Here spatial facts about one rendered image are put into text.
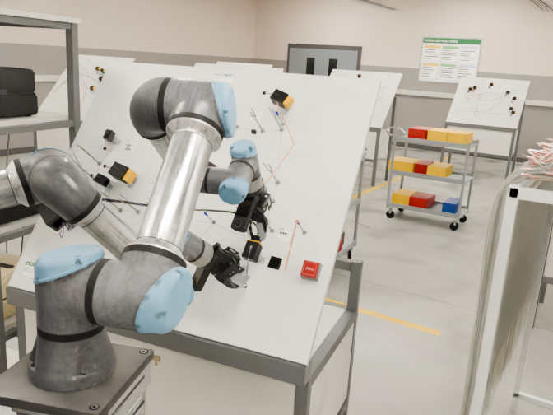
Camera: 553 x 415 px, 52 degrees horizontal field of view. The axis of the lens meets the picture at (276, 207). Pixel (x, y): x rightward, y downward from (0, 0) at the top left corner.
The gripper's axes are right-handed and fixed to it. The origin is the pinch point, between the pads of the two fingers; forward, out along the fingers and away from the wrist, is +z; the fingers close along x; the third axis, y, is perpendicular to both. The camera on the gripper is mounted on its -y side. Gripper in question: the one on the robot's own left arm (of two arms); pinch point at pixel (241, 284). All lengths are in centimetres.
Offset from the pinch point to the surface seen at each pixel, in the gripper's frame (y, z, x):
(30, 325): -83, -13, 36
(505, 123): 219, 687, 517
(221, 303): -10.2, 2.2, 0.6
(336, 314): 6, 54, 5
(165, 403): -51, 16, -9
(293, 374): -0.5, 13.5, -28.4
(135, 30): -202, 318, 950
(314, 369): 1.7, 25.1, -24.7
